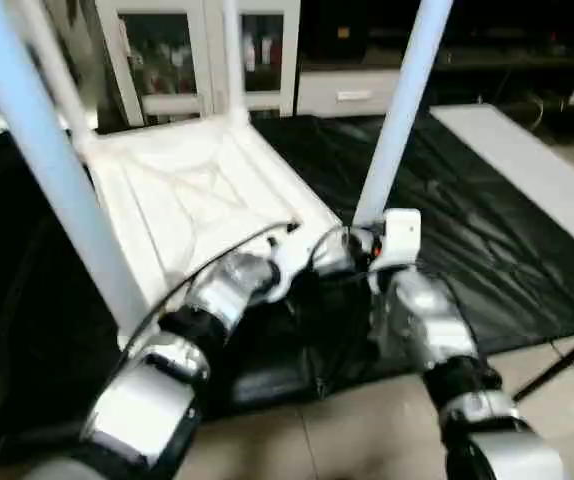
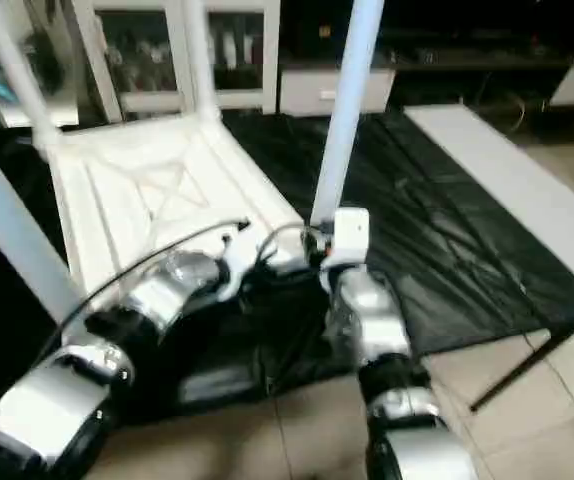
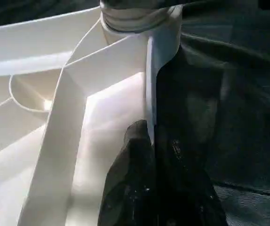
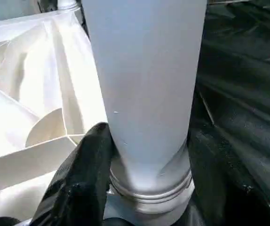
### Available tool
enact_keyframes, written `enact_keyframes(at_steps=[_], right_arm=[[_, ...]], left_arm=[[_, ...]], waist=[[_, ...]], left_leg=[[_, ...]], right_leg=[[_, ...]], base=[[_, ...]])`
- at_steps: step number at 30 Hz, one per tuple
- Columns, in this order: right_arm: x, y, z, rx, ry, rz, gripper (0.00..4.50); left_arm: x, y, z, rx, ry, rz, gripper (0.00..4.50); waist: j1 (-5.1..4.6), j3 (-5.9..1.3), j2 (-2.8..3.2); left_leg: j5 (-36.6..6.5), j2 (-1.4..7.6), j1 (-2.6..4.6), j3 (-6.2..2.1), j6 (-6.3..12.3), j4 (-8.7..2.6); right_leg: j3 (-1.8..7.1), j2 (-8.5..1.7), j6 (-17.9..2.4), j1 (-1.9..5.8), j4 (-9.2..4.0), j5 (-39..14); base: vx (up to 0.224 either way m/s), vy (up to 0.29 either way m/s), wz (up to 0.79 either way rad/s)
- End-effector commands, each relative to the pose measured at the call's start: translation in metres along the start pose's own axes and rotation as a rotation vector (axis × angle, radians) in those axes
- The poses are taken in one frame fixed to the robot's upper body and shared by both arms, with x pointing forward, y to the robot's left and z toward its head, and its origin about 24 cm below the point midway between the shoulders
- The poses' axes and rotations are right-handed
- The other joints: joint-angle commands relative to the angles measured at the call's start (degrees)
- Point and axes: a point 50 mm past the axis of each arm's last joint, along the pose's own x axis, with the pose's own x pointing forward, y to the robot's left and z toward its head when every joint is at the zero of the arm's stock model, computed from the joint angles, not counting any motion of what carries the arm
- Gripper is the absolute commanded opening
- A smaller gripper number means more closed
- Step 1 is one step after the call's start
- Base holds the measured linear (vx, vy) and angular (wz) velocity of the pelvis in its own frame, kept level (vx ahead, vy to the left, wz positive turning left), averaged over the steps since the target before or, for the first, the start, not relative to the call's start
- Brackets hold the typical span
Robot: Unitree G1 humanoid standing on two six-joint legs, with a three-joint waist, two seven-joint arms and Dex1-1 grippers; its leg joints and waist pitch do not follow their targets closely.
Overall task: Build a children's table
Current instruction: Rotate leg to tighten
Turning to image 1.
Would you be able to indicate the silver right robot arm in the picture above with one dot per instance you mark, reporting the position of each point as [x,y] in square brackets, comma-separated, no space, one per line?
[427,320]

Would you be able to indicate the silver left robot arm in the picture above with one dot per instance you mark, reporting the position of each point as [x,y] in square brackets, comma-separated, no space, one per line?
[147,400]

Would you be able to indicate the black work surface mat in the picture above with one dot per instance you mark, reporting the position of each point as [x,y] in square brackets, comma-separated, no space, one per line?
[467,220]

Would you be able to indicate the white drawer unit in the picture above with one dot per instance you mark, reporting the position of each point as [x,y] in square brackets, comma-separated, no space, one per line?
[352,92]

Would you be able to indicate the white flat sheet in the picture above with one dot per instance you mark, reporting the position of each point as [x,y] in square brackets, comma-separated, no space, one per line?
[527,170]

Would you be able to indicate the black metal table leg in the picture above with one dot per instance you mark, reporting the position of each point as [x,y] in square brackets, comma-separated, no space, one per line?
[557,368]

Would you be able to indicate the white glass door cabinet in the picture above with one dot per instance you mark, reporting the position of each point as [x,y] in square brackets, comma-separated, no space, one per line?
[177,50]

